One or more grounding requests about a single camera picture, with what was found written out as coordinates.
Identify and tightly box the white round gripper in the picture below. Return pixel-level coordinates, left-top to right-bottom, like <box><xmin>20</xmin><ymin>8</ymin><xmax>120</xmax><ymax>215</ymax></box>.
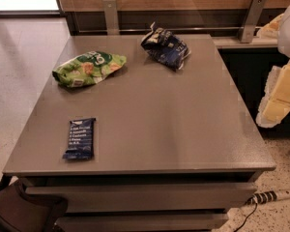
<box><xmin>255</xmin><ymin>5</ymin><xmax>290</xmax><ymax>128</ymax></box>

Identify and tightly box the blue chip bag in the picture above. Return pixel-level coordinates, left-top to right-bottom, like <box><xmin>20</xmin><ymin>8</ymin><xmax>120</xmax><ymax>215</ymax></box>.
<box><xmin>141</xmin><ymin>22</ymin><xmax>190</xmax><ymax>71</ymax></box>

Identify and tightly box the green chip bag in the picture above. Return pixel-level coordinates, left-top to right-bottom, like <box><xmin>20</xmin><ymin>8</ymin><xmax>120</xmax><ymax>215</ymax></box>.
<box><xmin>52</xmin><ymin>51</ymin><xmax>127</xmax><ymax>88</ymax></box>

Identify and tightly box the blue rxbar blueberry bar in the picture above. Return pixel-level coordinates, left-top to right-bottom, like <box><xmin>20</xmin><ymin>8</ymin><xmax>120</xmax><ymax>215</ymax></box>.
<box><xmin>63</xmin><ymin>118</ymin><xmax>96</xmax><ymax>160</ymax></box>

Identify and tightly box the grey side shelf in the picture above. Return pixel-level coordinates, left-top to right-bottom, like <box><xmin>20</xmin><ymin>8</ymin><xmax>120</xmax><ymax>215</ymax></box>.
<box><xmin>212</xmin><ymin>37</ymin><xmax>277</xmax><ymax>49</ymax></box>

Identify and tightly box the white power strip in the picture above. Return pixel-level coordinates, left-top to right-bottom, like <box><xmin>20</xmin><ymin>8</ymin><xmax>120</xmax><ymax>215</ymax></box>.
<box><xmin>246</xmin><ymin>189</ymin><xmax>290</xmax><ymax>205</ymax></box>

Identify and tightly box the grey drawer cabinet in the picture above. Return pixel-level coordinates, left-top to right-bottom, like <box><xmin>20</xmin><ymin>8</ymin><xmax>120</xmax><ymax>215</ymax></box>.
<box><xmin>4</xmin><ymin>35</ymin><xmax>276</xmax><ymax>218</ymax></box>

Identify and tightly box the upper grey drawer front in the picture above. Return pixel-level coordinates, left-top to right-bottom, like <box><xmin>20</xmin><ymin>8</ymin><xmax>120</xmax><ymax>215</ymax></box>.
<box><xmin>26</xmin><ymin>183</ymin><xmax>256</xmax><ymax>213</ymax></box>

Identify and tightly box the grey drawer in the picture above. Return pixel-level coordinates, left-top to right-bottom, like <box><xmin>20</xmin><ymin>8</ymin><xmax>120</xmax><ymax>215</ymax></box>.
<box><xmin>57</xmin><ymin>214</ymin><xmax>228</xmax><ymax>232</ymax></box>
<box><xmin>26</xmin><ymin>183</ymin><xmax>256</xmax><ymax>213</ymax></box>

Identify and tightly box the lower grey drawer front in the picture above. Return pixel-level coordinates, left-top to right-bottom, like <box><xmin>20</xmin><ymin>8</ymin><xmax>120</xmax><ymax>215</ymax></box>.
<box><xmin>57</xmin><ymin>214</ymin><xmax>228</xmax><ymax>232</ymax></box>

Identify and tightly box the dark brown chair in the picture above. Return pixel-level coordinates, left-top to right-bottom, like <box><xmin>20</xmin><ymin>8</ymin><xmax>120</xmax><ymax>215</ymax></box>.
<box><xmin>0</xmin><ymin>174</ymin><xmax>68</xmax><ymax>232</ymax></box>

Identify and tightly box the right metal wall bracket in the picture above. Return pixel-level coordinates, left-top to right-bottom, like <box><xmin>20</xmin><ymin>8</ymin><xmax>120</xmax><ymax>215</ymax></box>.
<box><xmin>238</xmin><ymin>0</ymin><xmax>267</xmax><ymax>43</ymax></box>

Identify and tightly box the metal wall bracket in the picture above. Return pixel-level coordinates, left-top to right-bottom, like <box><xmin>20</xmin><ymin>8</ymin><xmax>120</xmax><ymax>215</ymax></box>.
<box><xmin>238</xmin><ymin>0</ymin><xmax>267</xmax><ymax>43</ymax></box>
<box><xmin>102</xmin><ymin>0</ymin><xmax>120</xmax><ymax>35</ymax></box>

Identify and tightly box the black power cable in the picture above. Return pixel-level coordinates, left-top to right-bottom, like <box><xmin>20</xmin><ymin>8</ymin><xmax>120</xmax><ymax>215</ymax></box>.
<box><xmin>233</xmin><ymin>202</ymin><xmax>259</xmax><ymax>232</ymax></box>

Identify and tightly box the left metal wall bracket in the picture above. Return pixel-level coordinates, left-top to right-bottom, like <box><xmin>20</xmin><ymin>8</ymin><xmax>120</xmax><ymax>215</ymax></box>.
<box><xmin>102</xmin><ymin>0</ymin><xmax>120</xmax><ymax>35</ymax></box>

